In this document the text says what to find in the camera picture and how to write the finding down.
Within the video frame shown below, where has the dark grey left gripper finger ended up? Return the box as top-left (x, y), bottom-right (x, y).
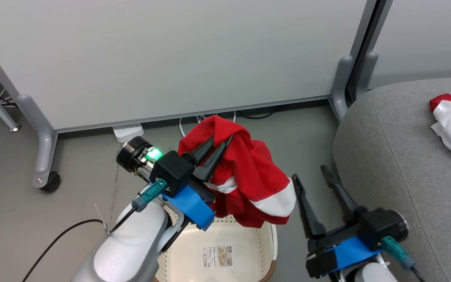
top-left (182, 136), bottom-right (215, 165)
top-left (193, 135), bottom-right (235, 183)

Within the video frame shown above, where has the right gripper body blue mount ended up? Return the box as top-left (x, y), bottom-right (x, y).
top-left (305, 222), bottom-right (382, 279)

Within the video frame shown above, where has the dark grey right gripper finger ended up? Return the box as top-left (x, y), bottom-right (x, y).
top-left (292, 174), bottom-right (327, 239)
top-left (321, 165), bottom-right (367, 224)

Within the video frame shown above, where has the left gripper body blue mount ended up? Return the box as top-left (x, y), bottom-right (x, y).
top-left (116, 136), bottom-right (216, 231)

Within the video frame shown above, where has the red jersey with white bands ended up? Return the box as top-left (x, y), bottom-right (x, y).
top-left (177, 114), bottom-right (297, 229)

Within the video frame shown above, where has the grey fabric sofa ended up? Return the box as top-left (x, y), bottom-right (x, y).
top-left (332, 76), bottom-right (451, 282)

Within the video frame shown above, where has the paper label sticker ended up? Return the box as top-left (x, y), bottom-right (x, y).
top-left (201, 245), bottom-right (234, 269)

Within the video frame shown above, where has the cream plastic laundry basket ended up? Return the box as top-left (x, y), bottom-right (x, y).
top-left (153, 204), bottom-right (279, 282)

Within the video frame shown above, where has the white power strip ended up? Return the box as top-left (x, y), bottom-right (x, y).
top-left (112, 123), bottom-right (145, 144)

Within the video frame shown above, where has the black caster wheel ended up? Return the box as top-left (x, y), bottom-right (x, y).
top-left (40, 171), bottom-right (62, 193)

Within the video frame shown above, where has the white looped power cable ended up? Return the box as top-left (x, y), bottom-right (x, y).
top-left (178, 111), bottom-right (237, 138)

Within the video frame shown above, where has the left arm cable teal connector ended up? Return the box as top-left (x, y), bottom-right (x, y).
top-left (22, 178), bottom-right (168, 282)

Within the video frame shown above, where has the arm cable teal connector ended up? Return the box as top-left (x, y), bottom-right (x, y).
top-left (380, 236), bottom-right (426, 282)
top-left (22, 178), bottom-right (168, 282)

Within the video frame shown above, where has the right arm cable teal connector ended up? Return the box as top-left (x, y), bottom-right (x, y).
top-left (380, 236), bottom-right (426, 282)

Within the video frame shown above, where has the black floor cable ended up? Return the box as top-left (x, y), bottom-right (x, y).
top-left (236, 109), bottom-right (277, 120)

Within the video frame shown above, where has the large white partition grey frame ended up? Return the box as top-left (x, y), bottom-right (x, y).
top-left (0, 0), bottom-right (379, 189)

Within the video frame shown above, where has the narrow white partition grey frame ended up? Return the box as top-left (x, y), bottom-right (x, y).
top-left (350, 0), bottom-right (451, 101)

